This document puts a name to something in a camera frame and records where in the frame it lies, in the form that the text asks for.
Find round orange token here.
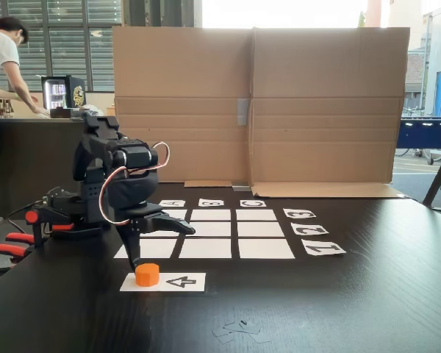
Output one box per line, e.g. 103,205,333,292
135,263,160,288

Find white arrow paper sheet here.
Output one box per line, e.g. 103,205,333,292
119,272,207,293

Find black bar clamp red trigger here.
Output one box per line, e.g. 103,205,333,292
24,209,76,249

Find small black box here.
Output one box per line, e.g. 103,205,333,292
50,107,76,120

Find black mini fridge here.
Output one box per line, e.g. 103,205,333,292
40,75,87,111

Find dark wooden counter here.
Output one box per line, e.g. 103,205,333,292
0,116,115,218

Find paper sheet number 3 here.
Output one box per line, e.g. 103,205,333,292
282,208,317,220

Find paper sheet number 2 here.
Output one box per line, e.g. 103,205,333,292
290,222,331,236

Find paper sheet number 1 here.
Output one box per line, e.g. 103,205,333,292
301,238,348,257

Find large brown cardboard screen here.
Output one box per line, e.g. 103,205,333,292
112,26,411,200

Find blue foosball table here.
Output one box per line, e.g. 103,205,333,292
395,115,441,165

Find black stand leg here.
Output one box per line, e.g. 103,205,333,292
422,134,441,215

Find black power cable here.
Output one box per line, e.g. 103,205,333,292
7,200,47,224

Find black clamp red handles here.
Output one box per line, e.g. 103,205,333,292
0,232,36,277

